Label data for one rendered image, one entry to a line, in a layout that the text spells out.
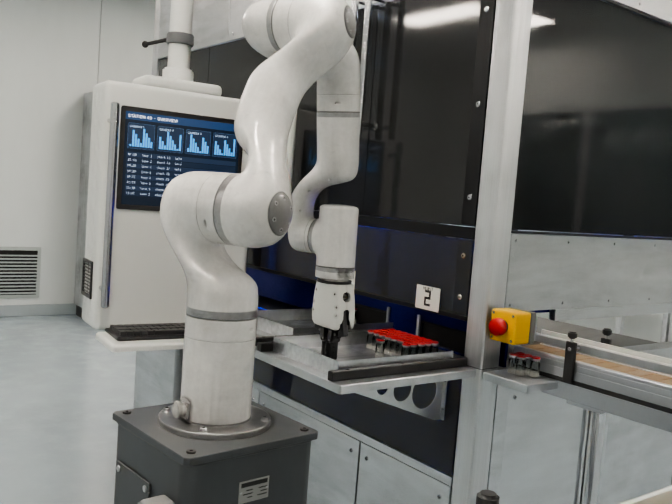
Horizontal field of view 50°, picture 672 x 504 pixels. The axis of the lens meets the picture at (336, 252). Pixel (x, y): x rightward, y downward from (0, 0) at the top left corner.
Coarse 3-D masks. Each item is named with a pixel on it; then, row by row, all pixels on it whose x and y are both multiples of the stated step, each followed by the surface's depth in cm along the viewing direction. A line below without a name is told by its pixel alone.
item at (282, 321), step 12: (264, 312) 210; (276, 312) 213; (288, 312) 215; (300, 312) 218; (264, 324) 197; (276, 324) 192; (288, 324) 209; (300, 324) 210; (312, 324) 212; (360, 324) 199; (372, 324) 202; (384, 324) 204
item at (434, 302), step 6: (420, 288) 186; (426, 288) 184; (432, 288) 182; (438, 288) 181; (420, 294) 186; (426, 294) 184; (432, 294) 182; (438, 294) 181; (420, 300) 186; (426, 300) 184; (432, 300) 182; (438, 300) 181; (420, 306) 186; (426, 306) 184; (432, 306) 182; (438, 306) 181; (438, 312) 181
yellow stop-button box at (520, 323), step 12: (492, 312) 166; (504, 312) 164; (516, 312) 162; (528, 312) 164; (516, 324) 161; (528, 324) 164; (492, 336) 166; (504, 336) 163; (516, 336) 162; (528, 336) 164
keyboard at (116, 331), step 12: (120, 324) 218; (132, 324) 219; (144, 324) 220; (156, 324) 221; (168, 324) 223; (180, 324) 224; (120, 336) 206; (132, 336) 207; (144, 336) 209; (156, 336) 211; (168, 336) 213; (180, 336) 215
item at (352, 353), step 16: (288, 336) 175; (304, 336) 178; (320, 336) 181; (352, 336) 187; (288, 352) 168; (304, 352) 162; (320, 352) 175; (352, 352) 178; (368, 352) 179; (432, 352) 169; (448, 352) 171; (320, 368) 157; (336, 368) 153
